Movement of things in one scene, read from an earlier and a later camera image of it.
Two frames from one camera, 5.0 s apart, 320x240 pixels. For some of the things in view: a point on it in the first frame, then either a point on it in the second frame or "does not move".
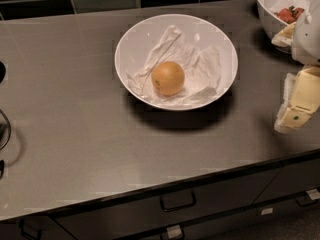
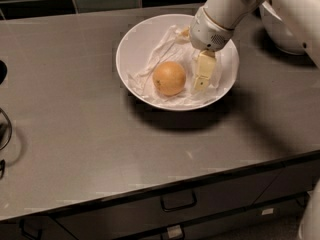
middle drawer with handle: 168,210 does not move
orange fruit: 168,78 does not move
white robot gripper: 309,39 → 207,33
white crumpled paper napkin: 202,70 does not move
